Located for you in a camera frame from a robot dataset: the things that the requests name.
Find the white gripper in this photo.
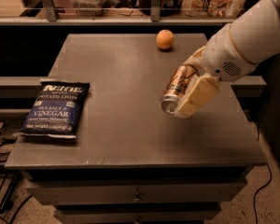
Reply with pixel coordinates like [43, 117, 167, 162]
[175, 24, 257, 119]

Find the orange soda can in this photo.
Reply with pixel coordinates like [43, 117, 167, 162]
[160, 64, 198, 115]

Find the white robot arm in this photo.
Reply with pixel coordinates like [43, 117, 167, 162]
[174, 0, 280, 118]

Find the colourful snack bag on shelf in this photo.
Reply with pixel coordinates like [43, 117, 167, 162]
[185, 0, 245, 18]

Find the blue kettle chip bag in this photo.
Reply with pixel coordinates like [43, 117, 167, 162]
[21, 79, 91, 139]

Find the orange fruit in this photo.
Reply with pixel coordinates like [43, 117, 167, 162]
[156, 30, 174, 49]

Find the grey drawer cabinet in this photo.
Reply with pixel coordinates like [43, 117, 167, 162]
[7, 34, 266, 224]

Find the clear plastic container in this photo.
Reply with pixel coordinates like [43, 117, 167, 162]
[71, 0, 106, 17]

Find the upper drawer knob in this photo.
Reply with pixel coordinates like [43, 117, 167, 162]
[133, 193, 143, 203]

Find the black cable right floor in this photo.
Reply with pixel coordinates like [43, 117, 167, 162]
[252, 163, 273, 224]

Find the grey metal shelf rail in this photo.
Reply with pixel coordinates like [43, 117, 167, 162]
[0, 0, 235, 27]

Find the black cables left floor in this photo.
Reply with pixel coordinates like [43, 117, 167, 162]
[0, 113, 33, 224]

